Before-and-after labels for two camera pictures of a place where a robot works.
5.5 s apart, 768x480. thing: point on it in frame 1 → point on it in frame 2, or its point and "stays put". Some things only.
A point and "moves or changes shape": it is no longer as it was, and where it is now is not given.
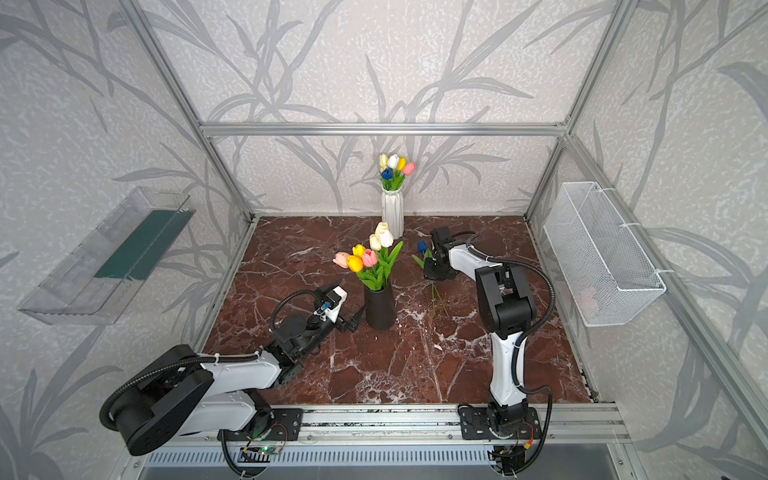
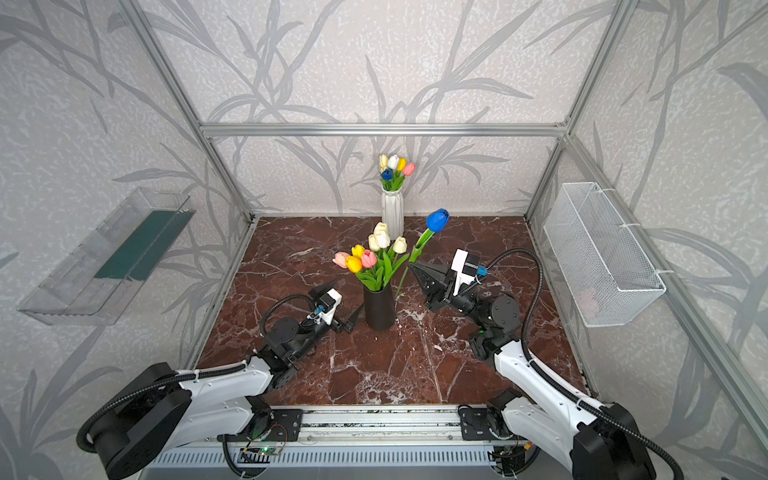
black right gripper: [434, 269] → [444, 285]
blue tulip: [422, 248] moves or changes shape
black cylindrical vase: [380, 308] stays put
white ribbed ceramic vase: [393, 212] stays put
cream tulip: [374, 243] stays put
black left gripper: [344, 318] stays put
